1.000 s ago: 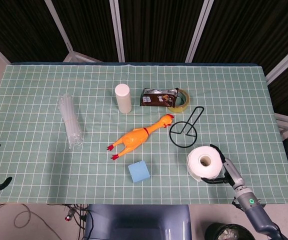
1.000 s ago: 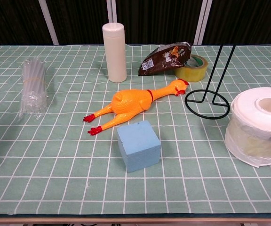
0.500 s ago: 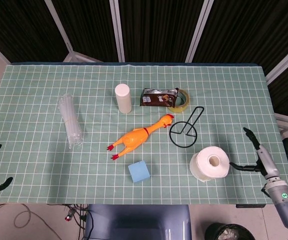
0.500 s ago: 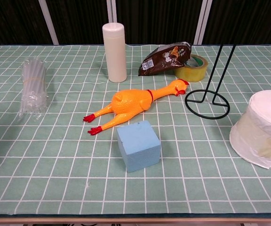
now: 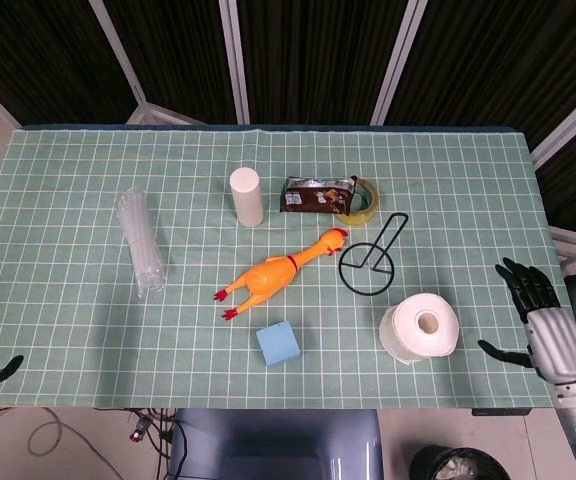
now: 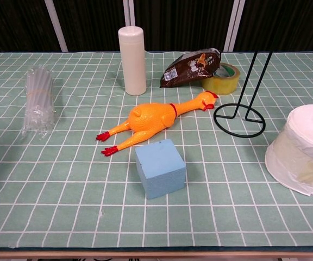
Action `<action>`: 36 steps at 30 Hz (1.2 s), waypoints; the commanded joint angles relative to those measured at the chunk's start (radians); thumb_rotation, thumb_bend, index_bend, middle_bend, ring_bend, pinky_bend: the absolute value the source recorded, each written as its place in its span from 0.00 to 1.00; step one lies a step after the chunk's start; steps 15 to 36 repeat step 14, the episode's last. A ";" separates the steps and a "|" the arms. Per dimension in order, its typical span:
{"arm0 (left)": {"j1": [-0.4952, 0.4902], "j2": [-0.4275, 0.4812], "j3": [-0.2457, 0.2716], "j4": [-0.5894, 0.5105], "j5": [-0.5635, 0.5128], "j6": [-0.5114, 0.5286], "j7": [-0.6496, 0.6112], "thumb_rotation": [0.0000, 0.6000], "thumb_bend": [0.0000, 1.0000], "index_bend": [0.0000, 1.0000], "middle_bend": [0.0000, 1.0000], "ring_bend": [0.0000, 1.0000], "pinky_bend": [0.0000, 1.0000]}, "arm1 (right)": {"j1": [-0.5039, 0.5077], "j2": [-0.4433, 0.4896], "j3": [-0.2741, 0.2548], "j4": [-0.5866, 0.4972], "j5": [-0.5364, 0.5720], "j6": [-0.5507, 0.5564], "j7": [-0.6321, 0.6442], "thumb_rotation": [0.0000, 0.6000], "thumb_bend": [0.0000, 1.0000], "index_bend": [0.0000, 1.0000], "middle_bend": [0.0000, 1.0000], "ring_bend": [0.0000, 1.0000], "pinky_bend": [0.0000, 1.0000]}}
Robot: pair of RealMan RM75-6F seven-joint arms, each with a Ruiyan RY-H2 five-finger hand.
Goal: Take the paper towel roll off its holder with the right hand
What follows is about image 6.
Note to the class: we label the white paper towel roll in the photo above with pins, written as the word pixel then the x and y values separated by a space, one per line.
pixel 289 152

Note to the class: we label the yellow rubber chicken toy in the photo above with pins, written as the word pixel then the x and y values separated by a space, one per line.
pixel 148 117

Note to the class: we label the blue foam cube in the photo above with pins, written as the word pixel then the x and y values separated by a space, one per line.
pixel 162 168

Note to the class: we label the brown snack bag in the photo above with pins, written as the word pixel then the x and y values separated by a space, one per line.
pixel 189 70

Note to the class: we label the white cylindrical bottle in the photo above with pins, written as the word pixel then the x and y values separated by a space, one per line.
pixel 132 59

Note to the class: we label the green checked tablecloth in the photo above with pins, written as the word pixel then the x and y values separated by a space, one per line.
pixel 64 190

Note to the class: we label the clear plastic straw bundle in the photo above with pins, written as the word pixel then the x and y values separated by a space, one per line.
pixel 38 103

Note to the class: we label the white frame post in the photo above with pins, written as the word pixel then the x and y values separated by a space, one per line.
pixel 234 24
pixel 56 24
pixel 128 12

